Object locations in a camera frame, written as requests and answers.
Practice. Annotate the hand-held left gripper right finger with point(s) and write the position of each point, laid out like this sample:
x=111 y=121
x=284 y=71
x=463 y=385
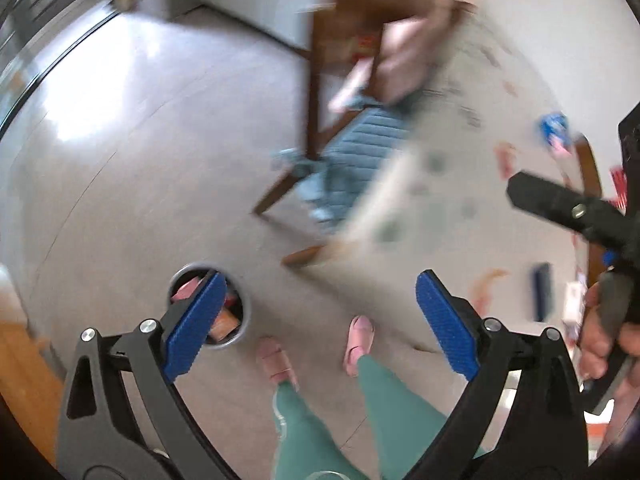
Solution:
x=447 y=325

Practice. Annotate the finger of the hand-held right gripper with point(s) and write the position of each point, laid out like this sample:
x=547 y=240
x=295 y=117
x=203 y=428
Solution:
x=609 y=257
x=550 y=195

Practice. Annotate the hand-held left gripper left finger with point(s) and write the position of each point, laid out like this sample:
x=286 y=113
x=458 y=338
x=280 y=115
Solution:
x=192 y=325

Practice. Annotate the grey round trash bin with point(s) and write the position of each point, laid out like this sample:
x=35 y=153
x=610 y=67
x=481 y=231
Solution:
x=245 y=310

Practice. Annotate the person's right hand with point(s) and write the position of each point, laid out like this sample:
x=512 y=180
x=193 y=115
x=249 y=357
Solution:
x=592 y=350

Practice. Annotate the brown wooden chair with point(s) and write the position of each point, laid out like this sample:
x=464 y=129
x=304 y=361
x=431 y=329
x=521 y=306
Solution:
x=590 y=165

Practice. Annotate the blue paper snack cup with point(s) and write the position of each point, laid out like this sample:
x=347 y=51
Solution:
x=552 y=130

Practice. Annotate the dark blue wallet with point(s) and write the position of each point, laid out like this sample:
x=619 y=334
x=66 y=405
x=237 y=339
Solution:
x=541 y=290

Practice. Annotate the pink right slipper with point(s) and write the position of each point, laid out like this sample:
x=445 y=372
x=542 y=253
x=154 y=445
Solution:
x=359 y=340

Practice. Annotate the pink slipper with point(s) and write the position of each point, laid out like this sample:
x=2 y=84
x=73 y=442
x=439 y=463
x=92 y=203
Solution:
x=359 y=340
x=275 y=362

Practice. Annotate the pink left slipper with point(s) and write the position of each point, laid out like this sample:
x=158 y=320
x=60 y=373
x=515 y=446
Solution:
x=275 y=362

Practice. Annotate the person's right leg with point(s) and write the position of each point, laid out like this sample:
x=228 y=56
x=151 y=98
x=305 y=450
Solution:
x=400 y=405

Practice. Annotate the person's leg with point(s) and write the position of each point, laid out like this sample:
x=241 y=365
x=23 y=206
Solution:
x=400 y=405
x=305 y=430

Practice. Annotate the person's left leg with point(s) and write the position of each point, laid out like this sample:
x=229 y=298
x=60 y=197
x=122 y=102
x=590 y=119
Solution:
x=305 y=430

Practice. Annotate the blue seat cushion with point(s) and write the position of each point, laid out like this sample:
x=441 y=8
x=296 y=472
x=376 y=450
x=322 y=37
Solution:
x=360 y=160

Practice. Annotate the wooden chair with jacket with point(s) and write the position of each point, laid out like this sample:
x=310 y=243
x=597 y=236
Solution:
x=350 y=15

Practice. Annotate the dark sliding door frame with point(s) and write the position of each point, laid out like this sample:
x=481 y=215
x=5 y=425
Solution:
x=30 y=25

